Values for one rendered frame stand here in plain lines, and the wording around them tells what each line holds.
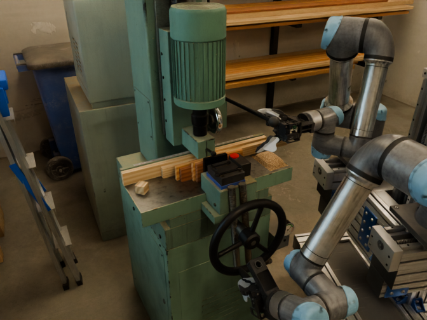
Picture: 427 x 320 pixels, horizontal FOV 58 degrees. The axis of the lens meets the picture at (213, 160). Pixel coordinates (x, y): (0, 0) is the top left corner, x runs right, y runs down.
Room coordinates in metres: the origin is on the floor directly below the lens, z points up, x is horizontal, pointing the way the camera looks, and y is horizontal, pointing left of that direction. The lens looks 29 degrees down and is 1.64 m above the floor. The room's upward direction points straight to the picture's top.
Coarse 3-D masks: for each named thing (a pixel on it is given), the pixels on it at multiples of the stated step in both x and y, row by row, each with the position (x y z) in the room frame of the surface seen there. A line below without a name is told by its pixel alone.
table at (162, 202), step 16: (160, 176) 1.18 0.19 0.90; (256, 176) 1.18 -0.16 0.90; (272, 176) 1.21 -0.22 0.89; (288, 176) 1.24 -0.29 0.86; (128, 192) 1.08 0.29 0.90; (160, 192) 1.08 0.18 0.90; (176, 192) 1.08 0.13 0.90; (192, 192) 1.08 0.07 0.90; (144, 208) 0.99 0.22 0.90; (160, 208) 1.00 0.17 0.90; (176, 208) 1.02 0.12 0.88; (192, 208) 1.05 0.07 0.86; (208, 208) 1.03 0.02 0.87; (144, 224) 0.97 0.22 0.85
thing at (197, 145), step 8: (184, 128) 1.30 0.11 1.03; (192, 128) 1.30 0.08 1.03; (184, 136) 1.29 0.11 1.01; (192, 136) 1.24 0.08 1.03; (208, 136) 1.24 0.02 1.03; (184, 144) 1.29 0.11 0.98; (192, 144) 1.23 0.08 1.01; (200, 144) 1.19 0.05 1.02; (208, 144) 1.21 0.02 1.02; (192, 152) 1.23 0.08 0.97; (200, 152) 1.19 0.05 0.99; (208, 152) 1.21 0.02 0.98
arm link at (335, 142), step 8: (320, 136) 1.26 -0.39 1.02; (328, 136) 1.25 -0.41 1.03; (336, 136) 1.27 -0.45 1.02; (312, 144) 1.29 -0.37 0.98; (320, 144) 1.26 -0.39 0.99; (328, 144) 1.25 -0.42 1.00; (336, 144) 1.24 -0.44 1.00; (312, 152) 1.28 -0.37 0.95; (320, 152) 1.25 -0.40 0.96; (328, 152) 1.25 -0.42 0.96; (336, 152) 1.23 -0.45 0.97
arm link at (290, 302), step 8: (288, 296) 0.68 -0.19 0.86; (296, 296) 0.68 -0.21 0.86; (312, 296) 0.67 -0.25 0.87; (280, 304) 0.66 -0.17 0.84; (288, 304) 0.65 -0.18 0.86; (296, 304) 0.64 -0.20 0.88; (304, 304) 0.63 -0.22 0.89; (312, 304) 0.62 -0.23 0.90; (320, 304) 0.64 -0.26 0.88; (280, 312) 0.65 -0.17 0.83; (288, 312) 0.63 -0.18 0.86; (296, 312) 0.61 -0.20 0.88; (304, 312) 0.60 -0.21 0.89; (312, 312) 0.60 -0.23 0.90; (320, 312) 0.60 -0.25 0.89
